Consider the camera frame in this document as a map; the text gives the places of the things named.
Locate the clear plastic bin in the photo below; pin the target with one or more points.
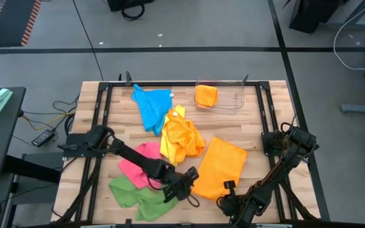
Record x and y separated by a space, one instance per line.
230 101

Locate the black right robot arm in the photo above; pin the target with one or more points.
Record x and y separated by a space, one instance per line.
280 171

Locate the pink microfiber towel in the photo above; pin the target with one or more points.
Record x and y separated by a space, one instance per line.
131 171

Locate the grey desk leg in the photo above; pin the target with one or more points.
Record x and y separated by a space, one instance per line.
353 25
363 108

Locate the black side desk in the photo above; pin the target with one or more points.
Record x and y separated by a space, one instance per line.
2 133

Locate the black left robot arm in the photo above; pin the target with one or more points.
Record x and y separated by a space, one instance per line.
131 158

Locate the black metal rig frame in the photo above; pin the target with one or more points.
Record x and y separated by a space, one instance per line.
182 84

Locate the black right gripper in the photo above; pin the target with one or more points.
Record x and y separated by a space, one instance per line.
234 207

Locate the black power adapter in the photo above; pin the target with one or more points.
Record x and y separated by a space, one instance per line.
43 137

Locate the black equipment base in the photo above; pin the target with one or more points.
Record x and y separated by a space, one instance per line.
128 4

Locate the orange microfiber towel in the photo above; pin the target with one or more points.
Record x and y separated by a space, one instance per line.
182 139
220 168
206 95

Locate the blue microfiber towel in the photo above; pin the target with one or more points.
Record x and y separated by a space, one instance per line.
152 107

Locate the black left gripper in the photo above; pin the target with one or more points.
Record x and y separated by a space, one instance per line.
179 188

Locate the green microfiber towel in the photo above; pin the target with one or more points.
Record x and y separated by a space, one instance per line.
144 202

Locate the black floor mat orange edge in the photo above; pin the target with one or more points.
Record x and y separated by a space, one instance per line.
11 22

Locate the black cabinet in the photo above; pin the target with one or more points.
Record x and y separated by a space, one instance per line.
312 14

